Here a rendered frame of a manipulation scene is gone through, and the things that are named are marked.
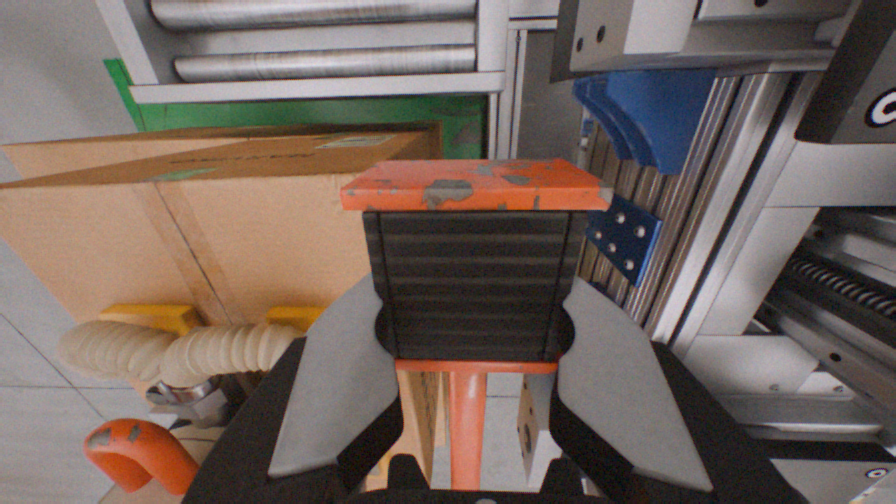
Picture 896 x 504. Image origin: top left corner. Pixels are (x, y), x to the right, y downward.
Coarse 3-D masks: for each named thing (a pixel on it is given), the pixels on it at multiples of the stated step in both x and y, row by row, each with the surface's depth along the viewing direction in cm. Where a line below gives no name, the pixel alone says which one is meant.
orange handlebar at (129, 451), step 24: (456, 384) 15; (480, 384) 15; (456, 408) 16; (480, 408) 16; (96, 432) 20; (120, 432) 20; (144, 432) 21; (168, 432) 22; (456, 432) 17; (480, 432) 17; (96, 456) 21; (120, 456) 22; (144, 456) 21; (168, 456) 22; (456, 456) 18; (480, 456) 18; (120, 480) 22; (144, 480) 24; (168, 480) 22; (456, 480) 20
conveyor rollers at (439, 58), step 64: (192, 0) 51; (256, 0) 50; (320, 0) 50; (384, 0) 49; (448, 0) 49; (192, 64) 55; (256, 64) 55; (320, 64) 54; (384, 64) 54; (448, 64) 53
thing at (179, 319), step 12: (108, 312) 31; (120, 312) 31; (132, 312) 31; (144, 312) 31; (156, 312) 31; (168, 312) 30; (180, 312) 30; (192, 312) 31; (144, 324) 31; (156, 324) 31; (168, 324) 31; (180, 324) 31; (192, 324) 31; (204, 324) 33; (180, 336) 32; (156, 396) 32
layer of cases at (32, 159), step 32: (256, 128) 93; (288, 128) 88; (320, 128) 83; (352, 128) 79; (384, 128) 75; (416, 128) 71; (32, 160) 66; (64, 160) 66; (96, 160) 65; (128, 160) 65
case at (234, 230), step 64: (0, 192) 26; (64, 192) 26; (128, 192) 26; (192, 192) 25; (256, 192) 25; (320, 192) 25; (64, 256) 29; (128, 256) 29; (192, 256) 29; (256, 256) 28; (320, 256) 28; (256, 320) 32; (256, 384) 38
